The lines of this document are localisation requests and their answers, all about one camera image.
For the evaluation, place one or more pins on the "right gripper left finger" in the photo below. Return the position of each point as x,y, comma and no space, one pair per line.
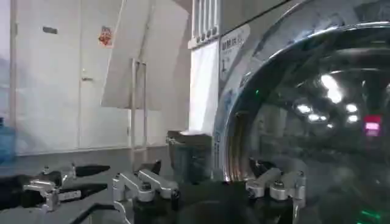
134,182

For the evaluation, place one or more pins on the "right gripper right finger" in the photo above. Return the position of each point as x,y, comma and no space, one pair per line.
281,188

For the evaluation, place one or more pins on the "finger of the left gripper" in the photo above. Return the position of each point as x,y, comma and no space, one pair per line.
45,190
88,170

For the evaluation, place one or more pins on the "blue water bottle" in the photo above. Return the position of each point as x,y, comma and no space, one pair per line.
6,143

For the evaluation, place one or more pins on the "round glass dryer door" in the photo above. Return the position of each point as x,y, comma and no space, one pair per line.
307,137

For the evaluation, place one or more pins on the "dark waste bin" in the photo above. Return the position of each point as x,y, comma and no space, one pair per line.
190,158

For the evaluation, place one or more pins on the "thin metal stand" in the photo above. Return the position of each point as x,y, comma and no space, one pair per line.
133,106

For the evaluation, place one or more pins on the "white cabinet door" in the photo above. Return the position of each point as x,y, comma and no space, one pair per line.
48,91

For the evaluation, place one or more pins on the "white leaning board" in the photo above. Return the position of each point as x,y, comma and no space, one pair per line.
143,54

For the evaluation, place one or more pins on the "red sticker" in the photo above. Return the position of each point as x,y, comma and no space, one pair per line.
105,36

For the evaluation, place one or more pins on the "grey dryer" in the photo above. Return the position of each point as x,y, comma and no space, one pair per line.
243,54

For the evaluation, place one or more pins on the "white instruction label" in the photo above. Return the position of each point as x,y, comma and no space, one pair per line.
233,48

